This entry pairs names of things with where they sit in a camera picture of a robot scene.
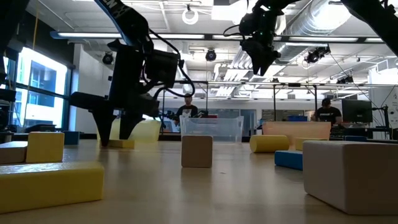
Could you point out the clear plastic bin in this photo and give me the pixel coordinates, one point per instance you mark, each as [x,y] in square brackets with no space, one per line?
[217,129]

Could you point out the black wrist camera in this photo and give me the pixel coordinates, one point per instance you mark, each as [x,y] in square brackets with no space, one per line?
[248,25]
[161,67]

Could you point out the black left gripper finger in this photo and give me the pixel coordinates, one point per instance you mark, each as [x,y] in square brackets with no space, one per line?
[126,126]
[104,124]

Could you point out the yellow cylinder block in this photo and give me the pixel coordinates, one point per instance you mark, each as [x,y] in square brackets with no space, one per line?
[269,143]

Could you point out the black ceiling spotlight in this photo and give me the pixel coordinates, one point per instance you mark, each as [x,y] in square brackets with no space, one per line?
[211,55]
[317,54]
[108,58]

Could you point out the person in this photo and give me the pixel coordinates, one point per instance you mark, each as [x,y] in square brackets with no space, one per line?
[328,113]
[187,109]

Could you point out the linear ceiling light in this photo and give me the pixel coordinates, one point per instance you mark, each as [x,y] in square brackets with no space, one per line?
[93,35]
[323,39]

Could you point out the yellow cube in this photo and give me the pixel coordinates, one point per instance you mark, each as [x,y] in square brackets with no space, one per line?
[45,147]

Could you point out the thick yellow block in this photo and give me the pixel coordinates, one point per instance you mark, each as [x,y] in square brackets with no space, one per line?
[46,186]

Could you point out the long yellow block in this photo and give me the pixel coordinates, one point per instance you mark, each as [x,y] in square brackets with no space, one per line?
[300,144]
[122,144]

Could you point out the blue cube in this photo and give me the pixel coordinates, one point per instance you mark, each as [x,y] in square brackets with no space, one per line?
[71,138]

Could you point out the long natural wood plank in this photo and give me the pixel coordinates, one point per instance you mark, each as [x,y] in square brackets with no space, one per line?
[12,152]

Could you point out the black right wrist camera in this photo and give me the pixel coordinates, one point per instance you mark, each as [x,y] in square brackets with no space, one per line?
[248,25]

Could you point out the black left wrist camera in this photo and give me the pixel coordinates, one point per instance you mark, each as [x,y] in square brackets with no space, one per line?
[161,67]

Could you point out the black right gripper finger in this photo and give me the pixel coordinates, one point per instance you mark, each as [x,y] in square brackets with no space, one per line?
[257,63]
[265,63]

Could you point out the silver ventilation duct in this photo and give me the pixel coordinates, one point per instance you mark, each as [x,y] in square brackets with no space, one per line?
[323,15]

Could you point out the blue rectangular block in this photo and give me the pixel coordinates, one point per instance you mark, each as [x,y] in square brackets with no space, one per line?
[354,138]

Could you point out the long blue block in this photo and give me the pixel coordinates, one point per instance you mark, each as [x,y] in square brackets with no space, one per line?
[287,160]

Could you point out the yellow translucent plastic bin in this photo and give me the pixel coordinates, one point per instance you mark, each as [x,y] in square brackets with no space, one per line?
[149,132]

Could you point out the orange translucent plastic bin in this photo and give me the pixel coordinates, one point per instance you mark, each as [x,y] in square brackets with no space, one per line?
[298,129]

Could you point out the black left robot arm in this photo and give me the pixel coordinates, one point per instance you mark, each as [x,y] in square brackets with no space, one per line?
[124,18]

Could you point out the blue crate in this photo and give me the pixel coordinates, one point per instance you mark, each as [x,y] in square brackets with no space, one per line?
[297,118]

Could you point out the black monitor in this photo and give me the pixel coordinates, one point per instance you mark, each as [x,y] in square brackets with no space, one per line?
[357,110]

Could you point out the natural wood cube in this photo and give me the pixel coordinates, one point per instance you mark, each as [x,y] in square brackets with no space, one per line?
[196,152]
[351,177]

